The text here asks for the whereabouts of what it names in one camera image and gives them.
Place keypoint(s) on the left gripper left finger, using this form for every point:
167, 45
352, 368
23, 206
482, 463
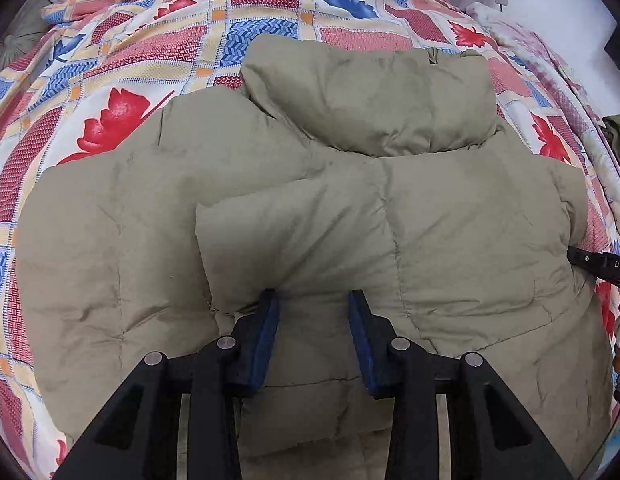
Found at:
189, 400

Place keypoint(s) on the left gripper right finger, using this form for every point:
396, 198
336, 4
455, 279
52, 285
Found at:
491, 434

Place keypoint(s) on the red blue patchwork leaf quilt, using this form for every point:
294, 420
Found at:
105, 67

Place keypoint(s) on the olive green puffer jacket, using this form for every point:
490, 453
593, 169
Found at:
325, 171

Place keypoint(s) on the round green pleated cushion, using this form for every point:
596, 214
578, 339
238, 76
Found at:
23, 33

